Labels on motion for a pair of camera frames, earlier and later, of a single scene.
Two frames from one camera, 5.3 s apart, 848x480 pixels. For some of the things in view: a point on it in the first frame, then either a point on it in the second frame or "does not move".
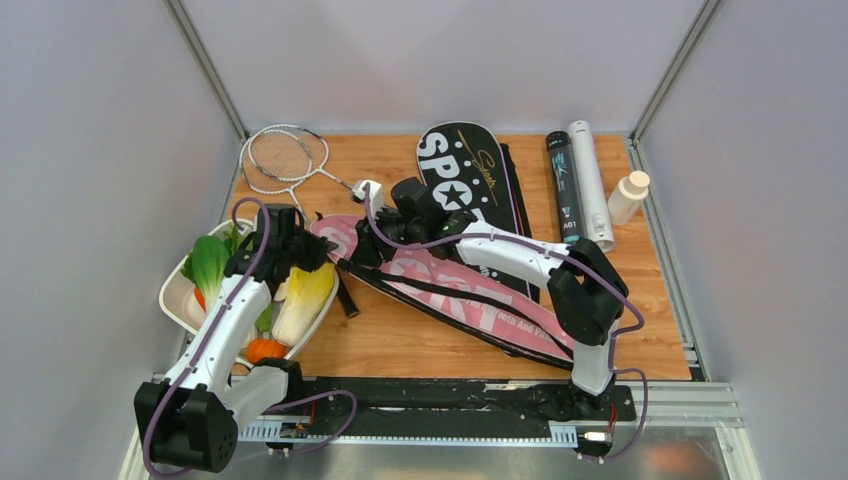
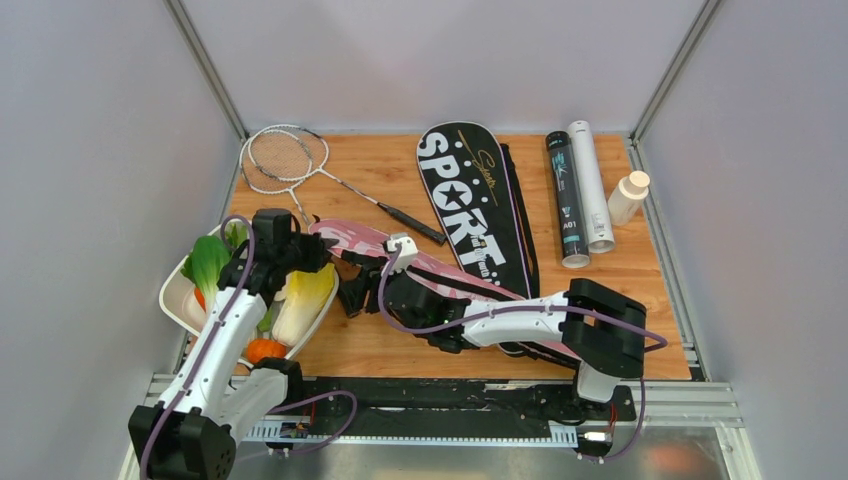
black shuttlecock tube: x=565 y=186 does not move
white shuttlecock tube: x=598 y=228 does not move
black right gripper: x=370 y=251 → x=369 y=278
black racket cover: x=476 y=175 does not move
